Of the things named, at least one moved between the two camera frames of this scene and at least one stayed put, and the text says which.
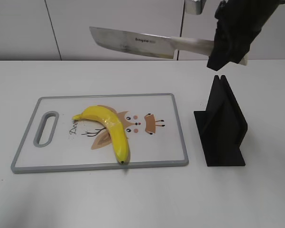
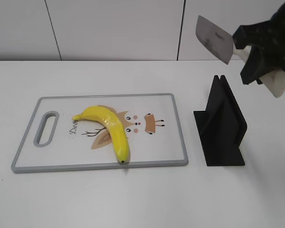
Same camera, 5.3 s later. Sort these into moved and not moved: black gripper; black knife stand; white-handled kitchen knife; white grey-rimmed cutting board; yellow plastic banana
Moved: black gripper; white-handled kitchen knife
Not moved: black knife stand; white grey-rimmed cutting board; yellow plastic banana
